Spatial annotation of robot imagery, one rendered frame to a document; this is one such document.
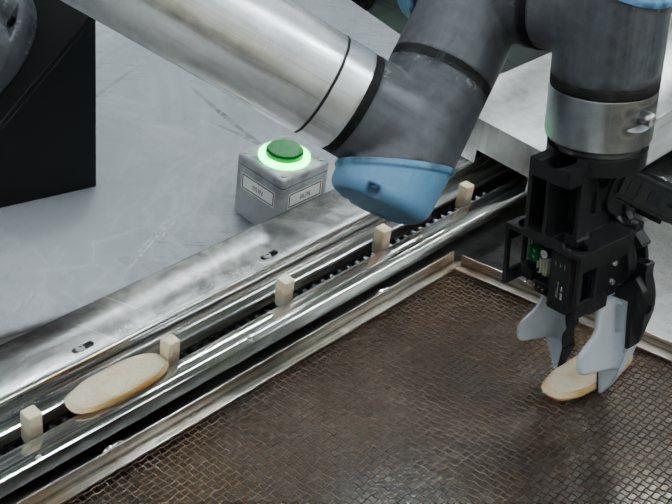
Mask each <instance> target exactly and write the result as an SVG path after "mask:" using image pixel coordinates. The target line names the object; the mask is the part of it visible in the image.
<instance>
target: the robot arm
mask: <svg viewBox="0 0 672 504"><path fill-rule="evenodd" d="M61 1H63V2H64V3H66V4H68V5H70V6H72V7H73V8H75V9H77V10H79V11H80V12H82V13H84V14H86V15H87V16H89V17H91V18H93V19H94V20H96V21H98V22H100V23H102V24H103V25H105V26H107V27H109V28H110V29H112V30H114V31H116V32H117V33H119V34H121V35H123V36H124V37H126V38H128V39H130V40H132V41H133V42H135V43H137V44H139V45H140V46H142V47H144V48H146V49H147V50H149V51H151V52H153V53H154V54H156V55H158V56H160V57H162V58H163V59H165V60H167V61H169V62H170V63H172V64H174V65H176V66H177V67H179V68H181V69H183V70H184V71H186V72H188V73H190V74H192V75H193V76H195V77H197V78H199V79H200V80H202V81H204V82H206V83H207V84H209V85H211V86H213V87H215V88H216V89H218V90H220V91H222V92H223V93H225V94H227V95H229V96H230V97H232V98H234V99H236V100H237V101H239V102H241V103H243V104H245V105H246V106H248V107H250V108H252V109H253V110H255V111H257V112H259V113H260V114H262V115H264V116H266V117H267V118H269V119H271V120H273V121H275V122H276V123H278V124H280V125H282V126H283V127H285V128H287V129H289V130H290V131H292V132H294V133H296V134H297V135H299V136H301V137H303V138H305V139H306V140H308V141H310V142H312V143H313V144H315V145H317V146H319V147H321V148H322V149H324V150H325V151H327V152H329V153H330V154H332V155H334V156H336V157H337V158H338V159H337V160H336V161H335V163H334V165H335V170H334V172H333V175H332V179H331V180H332V185H333V187H334V189H335V190H336V191H337V192H338V193H339V194H340V195H341V196H342V197H344V198H346V199H348V200H349V201H350V202H351V203H352V204H354V205H356V206H357V207H359V208H361V209H363V210H365V211H367V212H369V213H371V214H373V215H376V216H378V217H380V218H383V219H385V220H388V221H391V222H395V223H399V224H404V225H414V224H419V223H421V222H423V221H425V220H426V219H427V218H428V217H429V216H430V214H431V213H432V211H433V209H434V207H435V205H436V203H437V201H438V200H439V198H440V196H441V194H442V192H443V190H444V188H445V186H446V184H447V183H448V181H449V179H450V178H451V177H453V176H454V175H455V172H456V169H455V167H456V165H457V162H458V160H459V158H460V156H461V154H462V152H463V150H464V148H465V145H466V143H467V141H468V139H469V137H470V135H471V133H472V131H473V128H474V126H475V124H476V122H477V120H478V118H479V116H480V113H481V111H482V109H483V107H484V105H485V103H486V101H487V99H488V97H489V95H490V93H491V91H492V89H493V87H494V85H495V83H496V80H497V78H498V76H499V74H500V72H501V70H502V68H503V66H504V63H505V61H506V59H507V57H508V55H509V53H510V50H511V48H512V47H513V46H514V45H517V46H522V47H526V48H531V49H536V50H548V51H551V52H552V58H551V68H550V79H549V84H548V95H547V106H546V116H545V127H544V128H545V132H546V135H547V145H546V150H544V151H542V152H539V153H537V154H534V155H532V156H530V166H529V178H528V189H527V200H526V212H525V214H524V215H522V216H519V217H517V218H515V219H513V220H510V221H508V222H506V234H505V247H504V259H503V272H502V283H504V284H506V283H508V282H510V281H512V280H514V279H516V278H518V277H520V276H523V277H525V278H526V281H527V283H528V285H529V286H533V287H534V291H536V292H538V293H540V294H541V297H540V300H539V302H538V304H537V305H536V306H535V307H534V308H533V309H532V310H531V311H530V312H529V313H528V314H527V315H526V316H525V317H524V318H523V319H522V320H521V321H520V323H519V325H518V328H517V338H518V339H519V340H521V341H526V340H532V339H538V338H544V337H546V339H547V344H548V348H549V352H550V355H551V358H552V361H553V364H554V367H555V368H557V367H559V366H561V365H563V364H564V363H565V362H566V360H567V358H568V357H569V355H570V353H571V351H572V350H573V348H574V346H575V339H574V330H575V328H576V326H577V324H578V322H579V318H580V317H582V316H584V315H586V314H587V315H590V314H592V313H594V312H595V311H596V312H595V323H594V331H593V334H592V336H591V337H590V339H589V340H588V341H587V343H586V344H585V345H584V347H583V348H582V349H581V351H580V352H579V354H578V357H577V362H576V370H577V372H578V373H579V374H580V375H587V374H591V373H596V372H597V392H598V393H600V394H601V393H603V392H604V391H606V390H607V389H608V388H609V387H610V386H611V385H612V384H613V383H614V382H615V381H616V380H617V379H618V378H619V376H620V375H621V373H622V372H623V370H624V369H625V367H626V365H627V364H628V362H629V360H630V358H631V357H632V355H633V353H634V351H635V348H636V346H637V344H638V343H639V342H640V341H641V339H642V336H643V334H644V332H645V330H646V327H647V325H648V323H649V321H650V318H651V316H652V314H653V311H654V307H655V300H656V288H655V281H654V275H653V271H654V265H655V262H654V261H653V260H650V259H649V253H648V244H650V243H651V240H650V238H649V237H648V235H647V234H646V232H645V231H644V229H643V228H644V221H642V220H639V219H637V218H635V217H634V215H635V213H636V214H637V215H638V216H639V217H640V218H641V219H643V220H651V221H654V222H656V223H658V224H661V222H662V221H664V222H666V223H669V224H672V183H670V182H669V180H668V179H667V178H665V177H663V176H655V175H653V174H650V173H648V172H646V173H645V174H643V173H641V172H640V171H642V170H643V169H644V168H645V166H646V164H647V158H648V151H649V144H650V143H651V142H652V139H653V133H654V126H655V123H656V120H657V117H656V112H657V106H658V99H659V92H660V86H661V79H662V73H663V66H664V59H665V53H666V46H667V39H668V33H669V26H670V19H671V12H672V0H397V2H398V5H399V7H400V9H401V11H402V12H403V14H404V15H405V16H406V17H407V18H408V21H407V23H406V25H405V27H404V29H403V31H402V33H401V35H400V38H399V40H398V42H397V44H396V46H395V47H394V49H393V51H392V53H391V55H390V57H389V59H388V60H387V59H385V58H384V57H381V56H379V55H377V54H376V53H375V52H374V51H372V50H371V49H369V48H368V47H366V46H364V45H363V44H361V43H359V42H358V41H356V40H354V39H353V38H351V37H349V36H348V35H346V34H345V33H343V32H341V31H340V30H338V29H336V28H335V27H333V26H331V25H330V24H328V23H326V22H325V21H323V20H322V19H320V18H318V17H317V16H315V15H313V14H312V13H310V12H308V11H307V10H305V9H303V8H302V7H300V6H299V5H297V4H295V3H294V2H292V1H290V0H61ZM36 30H37V10H36V6H35V3H34V1H33V0H0V94H1V93H2V92H3V91H4V90H5V89H6V88H7V87H8V85H9V84H10V83H11V82H12V81H13V79H14V78H15V77H16V75H17V74H18V72H19V71H20V69H21V68H22V66H23V64H24V63H25V61H26V59H27V57H28V55H29V52H30V50H31V48H32V45H33V42H34V39H35V35H36ZM614 198H617V199H619V200H621V201H623V202H624V203H626V204H628V205H629V206H627V205H625V204H623V203H620V202H618V201H616V200H614ZM519 235H523V237H522V248H521V259H520V262H518V263H516V264H514V265H512V266H510V267H509V262H510V250H511V239H513V238H515V237H517V236H519ZM528 238H530V245H529V246H528V251H527V245H528ZM526 256H527V258H528V259H526ZM621 283H622V284H621ZM619 284H620V285H619ZM613 293H615V294H614V295H612V296H610V295H611V294H613Z"/></svg>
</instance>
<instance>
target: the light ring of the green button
mask: <svg viewBox="0 0 672 504"><path fill-rule="evenodd" d="M269 143H270V142H269ZM269 143H266V144H264V145H263V146H261V147H260V149H259V152H258V156H259V159H260V160H261V161H262V162H263V163H264V164H266V165H268V166H270V167H272V168H275V169H279V170H297V169H301V168H303V167H305V166H306V165H308V163H309V162H310V153H309V152H308V150H307V149H306V148H304V147H303V146H302V148H303V149H304V158H303V159H302V160H301V161H299V162H296V163H291V164H285V163H279V162H275V161H273V160H271V159H270V158H268V157H267V156H266V154H265V149H266V146H267V145H268V144H269Z"/></svg>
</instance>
